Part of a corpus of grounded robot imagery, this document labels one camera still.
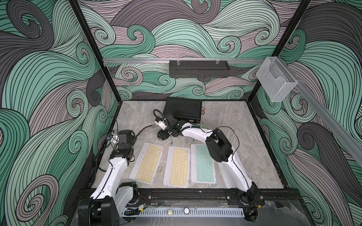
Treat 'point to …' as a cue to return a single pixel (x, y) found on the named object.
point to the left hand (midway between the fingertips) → (128, 136)
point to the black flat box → (188, 110)
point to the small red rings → (203, 109)
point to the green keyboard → (203, 167)
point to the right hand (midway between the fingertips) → (159, 133)
